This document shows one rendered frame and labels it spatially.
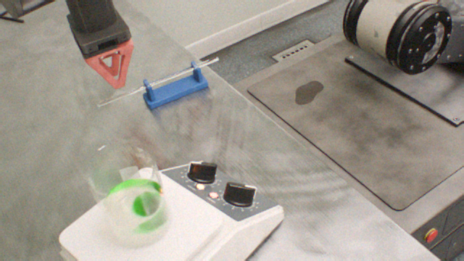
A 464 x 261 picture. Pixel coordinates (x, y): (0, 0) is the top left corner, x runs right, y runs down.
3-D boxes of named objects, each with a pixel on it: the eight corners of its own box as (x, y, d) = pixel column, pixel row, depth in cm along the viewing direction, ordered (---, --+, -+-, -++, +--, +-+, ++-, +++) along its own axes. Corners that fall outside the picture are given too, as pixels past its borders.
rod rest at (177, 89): (200, 76, 78) (196, 57, 76) (209, 86, 76) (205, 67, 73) (143, 98, 76) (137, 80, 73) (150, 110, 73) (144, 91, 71)
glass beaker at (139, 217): (97, 234, 46) (65, 174, 40) (142, 191, 49) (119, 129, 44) (148, 268, 42) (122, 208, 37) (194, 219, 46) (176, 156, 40)
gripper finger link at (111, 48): (101, 104, 66) (79, 46, 60) (89, 79, 71) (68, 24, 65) (146, 86, 68) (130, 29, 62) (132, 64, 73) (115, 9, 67)
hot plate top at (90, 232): (148, 169, 52) (146, 163, 52) (229, 222, 46) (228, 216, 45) (56, 242, 46) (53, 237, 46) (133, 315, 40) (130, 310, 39)
